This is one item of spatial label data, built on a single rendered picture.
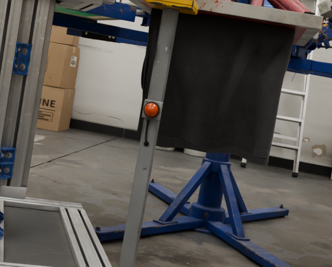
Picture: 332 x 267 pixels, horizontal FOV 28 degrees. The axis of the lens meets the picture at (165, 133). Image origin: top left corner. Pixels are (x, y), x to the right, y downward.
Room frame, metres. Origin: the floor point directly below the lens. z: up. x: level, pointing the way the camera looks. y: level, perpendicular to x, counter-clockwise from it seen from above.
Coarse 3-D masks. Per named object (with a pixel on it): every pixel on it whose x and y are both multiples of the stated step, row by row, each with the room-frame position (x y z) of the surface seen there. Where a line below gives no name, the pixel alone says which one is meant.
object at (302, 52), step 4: (316, 44) 3.19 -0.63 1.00; (292, 48) 3.13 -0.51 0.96; (296, 48) 3.15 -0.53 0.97; (300, 48) 3.17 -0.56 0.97; (308, 48) 3.21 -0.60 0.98; (312, 48) 3.20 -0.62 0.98; (292, 52) 3.13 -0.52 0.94; (296, 52) 3.16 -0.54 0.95; (300, 52) 3.18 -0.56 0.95; (304, 52) 3.21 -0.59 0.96; (308, 52) 3.51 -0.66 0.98; (292, 56) 3.19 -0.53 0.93; (296, 56) 3.16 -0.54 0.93; (300, 56) 3.18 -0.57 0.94; (304, 56) 3.23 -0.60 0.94
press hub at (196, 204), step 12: (240, 0) 3.37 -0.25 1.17; (216, 156) 3.34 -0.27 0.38; (228, 156) 3.37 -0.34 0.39; (216, 168) 3.33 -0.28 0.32; (228, 168) 3.36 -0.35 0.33; (204, 180) 3.36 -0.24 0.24; (216, 180) 3.34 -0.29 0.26; (204, 192) 3.35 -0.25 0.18; (216, 192) 3.35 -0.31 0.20; (192, 204) 3.38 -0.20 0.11; (204, 204) 3.35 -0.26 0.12; (216, 204) 3.35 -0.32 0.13; (204, 216) 3.31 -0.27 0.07; (216, 216) 3.32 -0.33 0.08; (204, 228) 3.30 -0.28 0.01
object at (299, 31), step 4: (224, 16) 2.05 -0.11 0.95; (228, 16) 2.03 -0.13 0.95; (232, 16) 2.01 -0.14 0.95; (244, 20) 2.06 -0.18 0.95; (248, 20) 2.03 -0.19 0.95; (252, 20) 2.01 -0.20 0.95; (256, 20) 1.99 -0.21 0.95; (268, 24) 2.06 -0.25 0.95; (272, 24) 2.04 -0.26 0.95; (276, 24) 2.01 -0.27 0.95; (280, 24) 1.99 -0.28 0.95; (292, 28) 2.04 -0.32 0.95; (296, 28) 2.02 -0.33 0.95; (300, 28) 2.00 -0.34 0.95; (304, 28) 1.98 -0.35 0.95; (296, 32) 2.16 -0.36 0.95; (300, 32) 2.14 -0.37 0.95; (296, 36) 2.30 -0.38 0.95; (300, 36) 2.27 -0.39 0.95; (296, 40) 2.48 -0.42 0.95
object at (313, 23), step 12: (132, 0) 2.04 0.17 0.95; (144, 0) 2.00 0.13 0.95; (204, 0) 1.97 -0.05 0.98; (216, 0) 1.97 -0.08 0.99; (216, 12) 1.97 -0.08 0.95; (228, 12) 1.97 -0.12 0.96; (240, 12) 1.96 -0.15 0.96; (252, 12) 1.96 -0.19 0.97; (264, 12) 1.95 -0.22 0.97; (276, 12) 1.95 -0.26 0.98; (288, 12) 1.94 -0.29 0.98; (288, 24) 1.95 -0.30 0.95; (300, 24) 1.94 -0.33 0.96; (312, 24) 1.93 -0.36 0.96; (312, 36) 2.19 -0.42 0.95
